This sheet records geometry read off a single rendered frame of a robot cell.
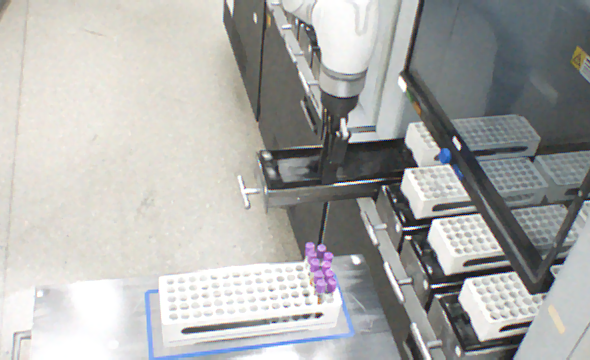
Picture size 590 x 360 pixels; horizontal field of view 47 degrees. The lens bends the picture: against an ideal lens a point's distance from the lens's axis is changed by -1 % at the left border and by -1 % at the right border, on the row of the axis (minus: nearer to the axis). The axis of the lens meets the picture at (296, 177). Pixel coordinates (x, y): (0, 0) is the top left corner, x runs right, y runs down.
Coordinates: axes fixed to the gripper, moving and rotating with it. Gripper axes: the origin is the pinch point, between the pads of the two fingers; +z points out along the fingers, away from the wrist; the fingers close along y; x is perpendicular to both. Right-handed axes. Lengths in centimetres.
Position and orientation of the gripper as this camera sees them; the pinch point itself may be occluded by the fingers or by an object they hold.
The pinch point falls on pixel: (328, 165)
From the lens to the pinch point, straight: 146.5
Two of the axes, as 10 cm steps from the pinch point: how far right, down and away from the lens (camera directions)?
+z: -0.9, 7.5, 6.6
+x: -9.7, 1.0, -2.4
